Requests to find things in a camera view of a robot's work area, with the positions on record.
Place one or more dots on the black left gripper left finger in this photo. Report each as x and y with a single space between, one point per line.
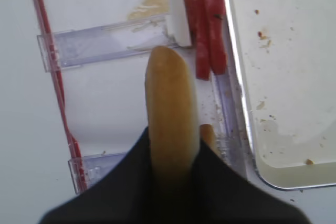
125 195

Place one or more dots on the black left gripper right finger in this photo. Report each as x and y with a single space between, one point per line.
220 195

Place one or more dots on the bun half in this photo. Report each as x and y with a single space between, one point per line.
171 107
208 136

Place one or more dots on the red tomato slice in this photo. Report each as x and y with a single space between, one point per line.
196 16
215 12

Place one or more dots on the white cheese block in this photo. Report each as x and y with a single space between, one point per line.
177 23

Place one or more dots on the left lower clear holder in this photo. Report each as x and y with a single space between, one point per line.
88 170

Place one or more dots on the clear holder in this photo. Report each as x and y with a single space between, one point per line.
76 48
88 170

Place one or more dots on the left long clear divider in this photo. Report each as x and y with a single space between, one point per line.
229 136

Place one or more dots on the left red strip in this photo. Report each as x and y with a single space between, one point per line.
55 74

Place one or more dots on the left upper clear holder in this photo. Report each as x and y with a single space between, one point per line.
76 48

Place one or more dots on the white metal tray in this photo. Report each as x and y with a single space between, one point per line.
284 52

